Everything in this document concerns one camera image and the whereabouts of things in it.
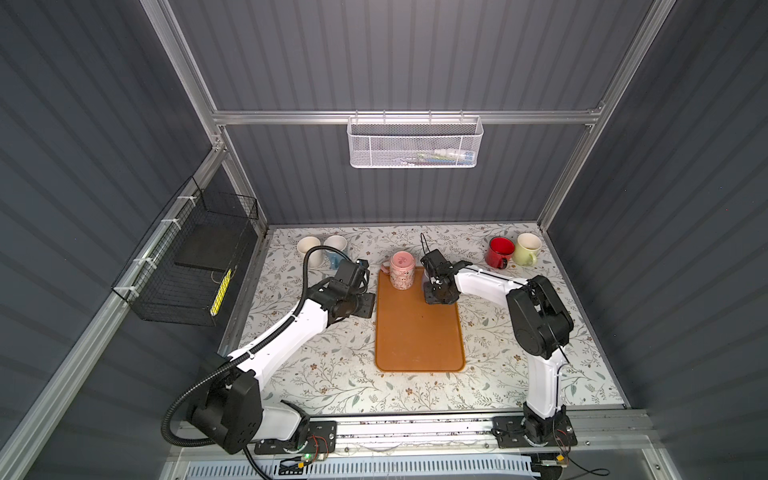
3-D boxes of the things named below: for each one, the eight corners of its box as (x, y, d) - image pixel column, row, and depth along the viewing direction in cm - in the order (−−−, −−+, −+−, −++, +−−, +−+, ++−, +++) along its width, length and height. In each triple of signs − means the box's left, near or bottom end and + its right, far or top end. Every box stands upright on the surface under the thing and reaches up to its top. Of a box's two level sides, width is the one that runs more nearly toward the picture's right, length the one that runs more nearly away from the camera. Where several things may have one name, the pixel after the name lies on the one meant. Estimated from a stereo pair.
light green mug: (506, 267, 110) (515, 249, 102) (513, 248, 116) (522, 230, 108) (527, 275, 108) (538, 257, 100) (533, 256, 113) (544, 237, 105)
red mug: (489, 274, 108) (495, 260, 102) (483, 250, 115) (488, 236, 109) (512, 274, 108) (519, 260, 102) (504, 250, 115) (511, 236, 109)
